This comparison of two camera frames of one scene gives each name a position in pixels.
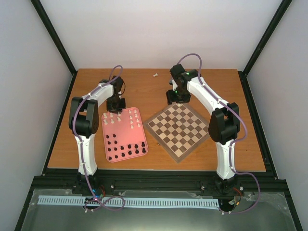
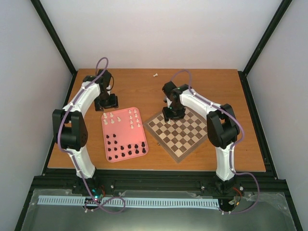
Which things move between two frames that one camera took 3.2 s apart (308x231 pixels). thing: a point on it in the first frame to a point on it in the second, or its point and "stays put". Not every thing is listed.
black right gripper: (170, 98) to (167, 116)
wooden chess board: (178, 130) stays put
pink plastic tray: (124, 134) stays put
